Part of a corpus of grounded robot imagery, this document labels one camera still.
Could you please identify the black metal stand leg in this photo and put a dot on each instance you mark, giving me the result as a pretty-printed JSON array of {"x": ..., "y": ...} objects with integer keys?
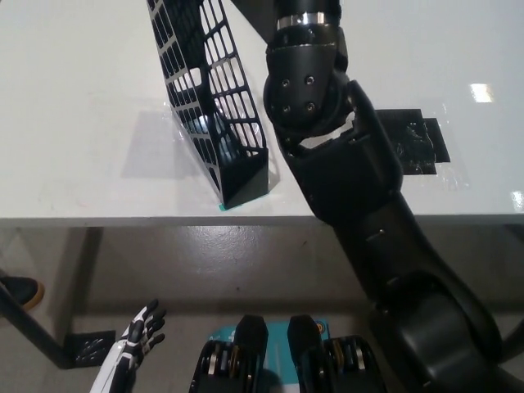
[{"x": 37, "y": 327}]

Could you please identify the black shoe with tan sole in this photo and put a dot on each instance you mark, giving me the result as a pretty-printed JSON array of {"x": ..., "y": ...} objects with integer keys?
[{"x": 20, "y": 288}]

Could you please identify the black mesh file shelf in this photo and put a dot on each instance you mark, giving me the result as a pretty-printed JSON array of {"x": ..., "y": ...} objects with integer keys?
[{"x": 241, "y": 180}]

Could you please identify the black perforated foot plate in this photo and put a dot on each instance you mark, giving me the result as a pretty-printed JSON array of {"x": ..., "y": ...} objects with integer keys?
[{"x": 90, "y": 346}]

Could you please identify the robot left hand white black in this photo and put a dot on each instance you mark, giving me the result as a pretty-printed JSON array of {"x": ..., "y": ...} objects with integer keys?
[{"x": 123, "y": 356}]

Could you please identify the black tape patch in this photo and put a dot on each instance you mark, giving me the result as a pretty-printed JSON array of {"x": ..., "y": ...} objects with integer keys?
[{"x": 425, "y": 143}]

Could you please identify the teal tape strip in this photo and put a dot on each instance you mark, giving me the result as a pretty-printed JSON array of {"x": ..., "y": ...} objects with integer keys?
[{"x": 223, "y": 207}]

